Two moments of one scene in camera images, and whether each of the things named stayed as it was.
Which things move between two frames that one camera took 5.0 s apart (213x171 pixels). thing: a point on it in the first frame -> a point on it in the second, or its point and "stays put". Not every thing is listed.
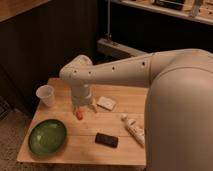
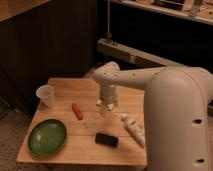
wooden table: x=112 y=130 stays put
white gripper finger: x=91 y=106 -> x=110 y=106
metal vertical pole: x=108 y=19 stays put
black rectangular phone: x=108 y=140 stays put
